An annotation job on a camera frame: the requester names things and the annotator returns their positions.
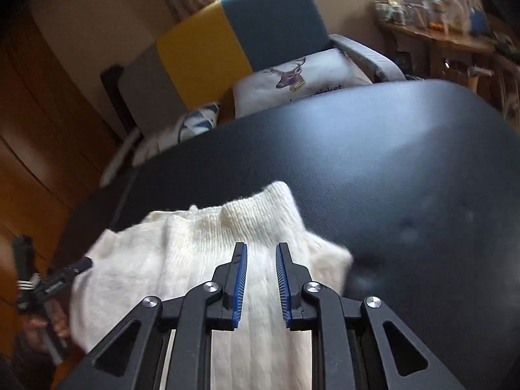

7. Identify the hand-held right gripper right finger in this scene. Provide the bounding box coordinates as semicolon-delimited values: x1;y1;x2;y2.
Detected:
275;241;468;390

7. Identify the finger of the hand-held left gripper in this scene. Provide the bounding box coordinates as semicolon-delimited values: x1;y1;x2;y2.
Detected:
61;257;93;283

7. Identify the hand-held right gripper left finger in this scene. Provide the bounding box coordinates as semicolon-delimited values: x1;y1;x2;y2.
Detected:
55;241;248;390

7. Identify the white knit sweater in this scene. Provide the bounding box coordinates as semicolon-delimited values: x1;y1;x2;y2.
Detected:
69;181;354;390

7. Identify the person's left forearm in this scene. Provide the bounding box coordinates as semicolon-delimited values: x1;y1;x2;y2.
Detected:
10;333;55;390

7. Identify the person's left hand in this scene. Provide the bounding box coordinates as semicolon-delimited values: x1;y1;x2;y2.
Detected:
22;305;71;348

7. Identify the white plastic bar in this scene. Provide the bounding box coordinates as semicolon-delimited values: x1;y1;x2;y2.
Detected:
99;128;141;188

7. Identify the blue white patterned pillow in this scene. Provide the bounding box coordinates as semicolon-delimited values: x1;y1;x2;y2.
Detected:
177;103;222;144

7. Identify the deer print pillow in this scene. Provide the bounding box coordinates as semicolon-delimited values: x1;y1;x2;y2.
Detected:
231;49;374;119

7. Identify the grey yellow blue sofa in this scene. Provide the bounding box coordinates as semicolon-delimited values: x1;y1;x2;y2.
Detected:
99;0;407;188

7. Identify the wooden side table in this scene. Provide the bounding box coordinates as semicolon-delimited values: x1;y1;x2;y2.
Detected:
374;0;520;123

